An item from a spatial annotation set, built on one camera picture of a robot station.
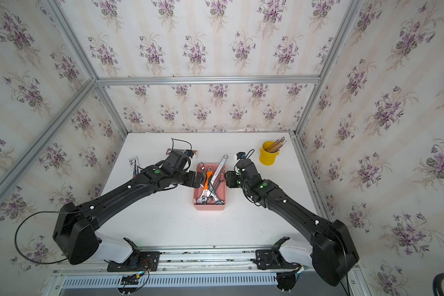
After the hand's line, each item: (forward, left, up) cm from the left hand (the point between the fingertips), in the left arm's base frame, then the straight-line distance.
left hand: (197, 177), depth 82 cm
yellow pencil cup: (+17, -35, -7) cm, 40 cm away
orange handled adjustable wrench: (-2, -3, -11) cm, 11 cm away
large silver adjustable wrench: (-2, -6, -10) cm, 12 cm away
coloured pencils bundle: (+20, -40, -1) cm, 45 cm away
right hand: (+1, -15, +1) cm, 15 cm away
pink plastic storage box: (+2, -10, -14) cm, 17 cm away
